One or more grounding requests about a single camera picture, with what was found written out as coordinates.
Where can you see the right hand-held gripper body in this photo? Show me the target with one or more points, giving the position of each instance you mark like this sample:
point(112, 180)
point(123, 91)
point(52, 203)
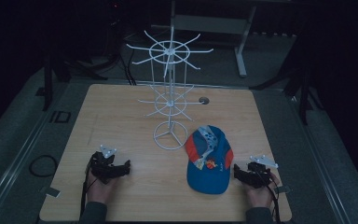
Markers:
point(258, 175)

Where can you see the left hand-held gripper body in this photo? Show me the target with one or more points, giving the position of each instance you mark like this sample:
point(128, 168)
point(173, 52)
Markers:
point(104, 168)

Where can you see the blue and orange cap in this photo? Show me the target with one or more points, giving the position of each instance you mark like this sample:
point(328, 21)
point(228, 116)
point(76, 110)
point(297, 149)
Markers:
point(208, 182)

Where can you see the person's right hand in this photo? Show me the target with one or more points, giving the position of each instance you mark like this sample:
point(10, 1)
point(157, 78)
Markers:
point(259, 197)

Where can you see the person's left hand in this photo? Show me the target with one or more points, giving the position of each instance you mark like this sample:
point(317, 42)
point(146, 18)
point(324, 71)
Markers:
point(99, 191)

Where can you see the grey tape piece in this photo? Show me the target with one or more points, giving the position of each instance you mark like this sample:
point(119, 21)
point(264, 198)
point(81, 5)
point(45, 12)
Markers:
point(282, 189)
point(52, 192)

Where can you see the black metal stand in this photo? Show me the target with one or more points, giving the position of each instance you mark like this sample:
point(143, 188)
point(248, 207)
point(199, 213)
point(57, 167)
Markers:
point(47, 81)
point(304, 93)

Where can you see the black floor bracket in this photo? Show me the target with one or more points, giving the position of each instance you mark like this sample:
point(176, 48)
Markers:
point(59, 116)

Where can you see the grey metal desk frame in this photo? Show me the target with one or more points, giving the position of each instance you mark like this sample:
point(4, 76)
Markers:
point(211, 24)

